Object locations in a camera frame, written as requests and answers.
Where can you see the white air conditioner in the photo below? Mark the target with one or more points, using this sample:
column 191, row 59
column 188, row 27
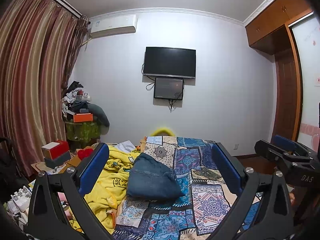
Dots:
column 115, row 26

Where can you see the small black monitor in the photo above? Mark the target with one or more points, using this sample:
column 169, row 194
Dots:
column 168, row 87

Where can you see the brown cardboard tray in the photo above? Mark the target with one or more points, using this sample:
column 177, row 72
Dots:
column 67, row 163

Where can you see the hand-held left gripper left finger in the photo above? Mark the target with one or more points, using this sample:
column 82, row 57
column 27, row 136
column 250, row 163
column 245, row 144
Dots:
column 93, row 167

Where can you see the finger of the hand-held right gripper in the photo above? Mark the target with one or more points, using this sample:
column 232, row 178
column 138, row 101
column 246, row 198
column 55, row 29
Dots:
column 265, row 148
column 283, row 140

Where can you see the white flat box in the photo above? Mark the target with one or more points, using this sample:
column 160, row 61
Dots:
column 50, row 146

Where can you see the orange box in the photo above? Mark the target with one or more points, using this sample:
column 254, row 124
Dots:
column 83, row 117

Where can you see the brown wooden door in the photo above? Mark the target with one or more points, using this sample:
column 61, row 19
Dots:
column 285, row 92

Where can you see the black wall television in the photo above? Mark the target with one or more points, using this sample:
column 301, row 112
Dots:
column 170, row 61

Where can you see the patchwork printed bedspread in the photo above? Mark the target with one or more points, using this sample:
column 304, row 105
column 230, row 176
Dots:
column 207, row 205

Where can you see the pile of clothes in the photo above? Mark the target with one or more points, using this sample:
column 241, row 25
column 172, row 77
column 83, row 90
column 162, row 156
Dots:
column 75, row 97

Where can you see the brown wooden wardrobe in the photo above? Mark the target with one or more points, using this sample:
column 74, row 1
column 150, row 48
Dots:
column 270, row 25

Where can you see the red box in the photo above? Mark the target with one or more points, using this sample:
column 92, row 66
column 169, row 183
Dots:
column 62, row 148

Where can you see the black bag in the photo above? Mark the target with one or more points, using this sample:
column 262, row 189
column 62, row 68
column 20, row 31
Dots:
column 11, row 170

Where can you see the yellow fuzzy cushion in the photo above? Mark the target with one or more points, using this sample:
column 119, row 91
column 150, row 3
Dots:
column 162, row 131

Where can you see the white wall socket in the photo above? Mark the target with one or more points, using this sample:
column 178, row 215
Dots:
column 235, row 146

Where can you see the white garment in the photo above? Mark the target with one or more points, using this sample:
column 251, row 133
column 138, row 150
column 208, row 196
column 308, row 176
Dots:
column 126, row 146

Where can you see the grey box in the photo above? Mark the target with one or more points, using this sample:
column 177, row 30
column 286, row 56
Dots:
column 57, row 161

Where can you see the yellow printed blanket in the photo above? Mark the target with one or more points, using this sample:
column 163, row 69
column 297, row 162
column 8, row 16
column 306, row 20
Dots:
column 112, row 170

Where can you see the red plush toy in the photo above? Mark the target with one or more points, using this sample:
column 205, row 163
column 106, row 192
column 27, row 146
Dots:
column 85, row 153

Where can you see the striped brown curtain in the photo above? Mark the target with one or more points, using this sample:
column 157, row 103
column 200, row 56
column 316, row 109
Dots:
column 30, row 80

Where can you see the white plastic packaging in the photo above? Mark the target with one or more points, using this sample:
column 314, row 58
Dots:
column 20, row 198

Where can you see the green covered side table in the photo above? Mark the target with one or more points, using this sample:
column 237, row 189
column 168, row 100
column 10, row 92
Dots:
column 82, row 131

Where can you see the blue denim jeans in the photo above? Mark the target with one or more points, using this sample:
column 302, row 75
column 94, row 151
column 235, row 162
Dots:
column 152, row 177

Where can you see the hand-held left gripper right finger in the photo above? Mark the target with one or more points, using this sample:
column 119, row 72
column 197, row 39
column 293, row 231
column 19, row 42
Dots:
column 226, row 170

